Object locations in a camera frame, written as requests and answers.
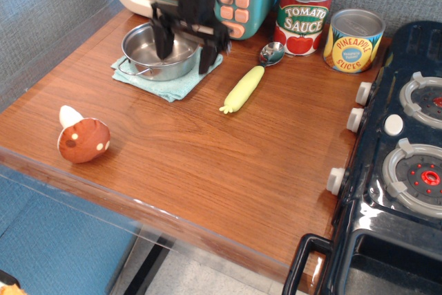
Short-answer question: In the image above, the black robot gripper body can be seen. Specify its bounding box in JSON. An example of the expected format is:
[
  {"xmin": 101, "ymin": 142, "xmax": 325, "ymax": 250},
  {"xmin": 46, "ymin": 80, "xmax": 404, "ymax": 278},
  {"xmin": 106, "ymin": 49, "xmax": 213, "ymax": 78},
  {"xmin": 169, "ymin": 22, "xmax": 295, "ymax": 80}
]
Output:
[{"xmin": 152, "ymin": 0, "xmax": 231, "ymax": 48}]

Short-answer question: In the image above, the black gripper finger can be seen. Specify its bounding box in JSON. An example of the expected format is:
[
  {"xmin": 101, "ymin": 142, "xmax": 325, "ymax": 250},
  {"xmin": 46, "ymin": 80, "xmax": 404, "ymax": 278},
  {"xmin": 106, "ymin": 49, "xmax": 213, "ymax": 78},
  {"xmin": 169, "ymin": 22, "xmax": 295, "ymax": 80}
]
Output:
[
  {"xmin": 199, "ymin": 39, "xmax": 221, "ymax": 75},
  {"xmin": 153, "ymin": 21, "xmax": 175, "ymax": 60}
]

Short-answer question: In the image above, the stainless steel pot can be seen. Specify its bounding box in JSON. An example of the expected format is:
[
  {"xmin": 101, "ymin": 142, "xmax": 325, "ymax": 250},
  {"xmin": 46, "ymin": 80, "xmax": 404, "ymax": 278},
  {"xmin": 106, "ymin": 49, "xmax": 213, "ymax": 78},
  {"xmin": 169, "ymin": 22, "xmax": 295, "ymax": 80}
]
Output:
[{"xmin": 117, "ymin": 23, "xmax": 199, "ymax": 82}]

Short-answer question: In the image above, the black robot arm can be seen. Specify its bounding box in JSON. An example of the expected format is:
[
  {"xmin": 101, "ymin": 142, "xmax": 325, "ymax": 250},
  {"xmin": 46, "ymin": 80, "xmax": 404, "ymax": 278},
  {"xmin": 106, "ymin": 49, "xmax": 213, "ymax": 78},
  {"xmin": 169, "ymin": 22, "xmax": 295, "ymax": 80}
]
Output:
[{"xmin": 152, "ymin": 0, "xmax": 231, "ymax": 75}]

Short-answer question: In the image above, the light blue towel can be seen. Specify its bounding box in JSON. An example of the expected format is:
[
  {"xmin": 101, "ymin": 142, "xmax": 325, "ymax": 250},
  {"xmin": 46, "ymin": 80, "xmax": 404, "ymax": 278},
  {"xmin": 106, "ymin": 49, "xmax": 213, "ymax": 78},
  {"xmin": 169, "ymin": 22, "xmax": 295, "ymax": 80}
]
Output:
[{"xmin": 110, "ymin": 55, "xmax": 224, "ymax": 102}]

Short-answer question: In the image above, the tomato sauce can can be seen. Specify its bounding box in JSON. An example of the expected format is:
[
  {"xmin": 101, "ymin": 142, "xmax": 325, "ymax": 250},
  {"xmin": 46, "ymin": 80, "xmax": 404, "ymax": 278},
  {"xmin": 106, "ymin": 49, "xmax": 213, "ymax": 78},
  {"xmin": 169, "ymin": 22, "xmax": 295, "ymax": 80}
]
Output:
[{"xmin": 273, "ymin": 0, "xmax": 332, "ymax": 56}]

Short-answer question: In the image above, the brown plush mushroom toy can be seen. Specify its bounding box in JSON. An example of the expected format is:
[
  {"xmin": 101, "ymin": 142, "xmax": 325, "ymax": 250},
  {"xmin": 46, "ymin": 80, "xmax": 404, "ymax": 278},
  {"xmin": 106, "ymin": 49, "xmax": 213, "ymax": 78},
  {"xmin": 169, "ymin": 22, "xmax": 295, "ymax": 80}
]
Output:
[{"xmin": 57, "ymin": 105, "xmax": 111, "ymax": 164}]

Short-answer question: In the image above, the pineapple slices can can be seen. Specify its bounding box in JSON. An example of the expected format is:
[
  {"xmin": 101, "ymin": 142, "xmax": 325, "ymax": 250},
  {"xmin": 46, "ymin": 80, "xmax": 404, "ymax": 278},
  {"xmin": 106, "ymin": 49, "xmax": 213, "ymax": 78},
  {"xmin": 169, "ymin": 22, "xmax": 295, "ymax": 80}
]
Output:
[{"xmin": 323, "ymin": 8, "xmax": 385, "ymax": 73}]

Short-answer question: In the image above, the black toy stove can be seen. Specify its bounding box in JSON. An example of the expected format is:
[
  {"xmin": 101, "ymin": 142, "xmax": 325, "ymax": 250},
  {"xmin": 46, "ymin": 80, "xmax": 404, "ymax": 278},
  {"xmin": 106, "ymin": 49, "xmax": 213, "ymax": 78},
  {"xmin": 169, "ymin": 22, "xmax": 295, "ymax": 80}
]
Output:
[{"xmin": 283, "ymin": 21, "xmax": 441, "ymax": 294}]

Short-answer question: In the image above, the spoon with yellow handle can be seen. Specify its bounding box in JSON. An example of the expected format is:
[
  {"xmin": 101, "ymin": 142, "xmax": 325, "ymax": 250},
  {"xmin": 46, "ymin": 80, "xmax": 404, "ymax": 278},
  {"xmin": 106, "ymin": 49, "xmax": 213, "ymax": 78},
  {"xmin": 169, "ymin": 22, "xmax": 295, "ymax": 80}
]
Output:
[{"xmin": 219, "ymin": 41, "xmax": 285, "ymax": 114}]

